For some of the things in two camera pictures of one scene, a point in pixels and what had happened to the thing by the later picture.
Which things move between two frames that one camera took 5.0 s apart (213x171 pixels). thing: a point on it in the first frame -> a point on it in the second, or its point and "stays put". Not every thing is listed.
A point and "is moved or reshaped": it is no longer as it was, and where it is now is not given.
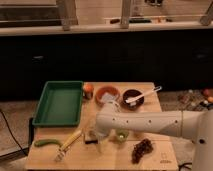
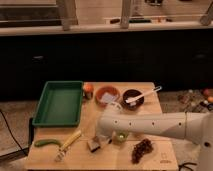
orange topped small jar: (88, 90) stays put
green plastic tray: (60, 104) stays put
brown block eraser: (90, 138) is moved or reshaped
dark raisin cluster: (143, 148) stays put
